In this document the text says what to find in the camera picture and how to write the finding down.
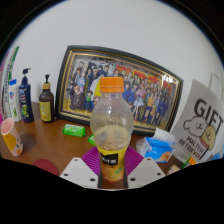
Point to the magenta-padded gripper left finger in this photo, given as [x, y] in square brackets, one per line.
[77, 170]

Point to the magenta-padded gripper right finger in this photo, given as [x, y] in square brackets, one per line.
[146, 170]

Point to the orange-capped juice bottle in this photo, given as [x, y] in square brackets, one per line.
[111, 133]

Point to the blue tissue pack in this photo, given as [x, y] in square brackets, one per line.
[158, 148]

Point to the small snack packet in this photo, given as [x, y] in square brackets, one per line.
[173, 169]

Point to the green wrapped packet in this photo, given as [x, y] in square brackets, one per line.
[91, 140]
[74, 130]

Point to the brown pump bottle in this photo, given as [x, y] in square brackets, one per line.
[46, 106]

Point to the pink and yellow mug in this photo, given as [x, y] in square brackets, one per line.
[12, 141]

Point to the white paper gift bag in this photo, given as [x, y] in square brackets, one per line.
[203, 120]

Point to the framed group picture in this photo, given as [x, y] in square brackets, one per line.
[146, 93]

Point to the dark blue pump bottle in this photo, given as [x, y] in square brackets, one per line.
[26, 103]

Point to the white bottle with blue cap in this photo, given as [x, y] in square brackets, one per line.
[14, 103]

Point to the white and green cylindrical tube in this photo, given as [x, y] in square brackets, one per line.
[10, 66]

